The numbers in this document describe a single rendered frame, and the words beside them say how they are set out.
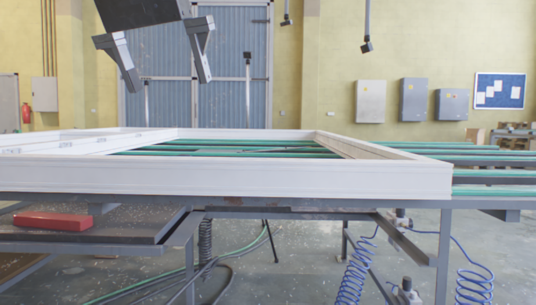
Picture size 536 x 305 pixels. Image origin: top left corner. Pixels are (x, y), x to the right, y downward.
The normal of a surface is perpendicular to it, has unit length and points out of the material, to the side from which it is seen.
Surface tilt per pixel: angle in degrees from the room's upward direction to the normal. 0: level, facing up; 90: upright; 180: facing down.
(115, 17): 114
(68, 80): 90
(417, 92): 90
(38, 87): 90
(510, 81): 90
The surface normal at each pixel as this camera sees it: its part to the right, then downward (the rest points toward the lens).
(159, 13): -0.10, 0.47
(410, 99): -0.01, 0.07
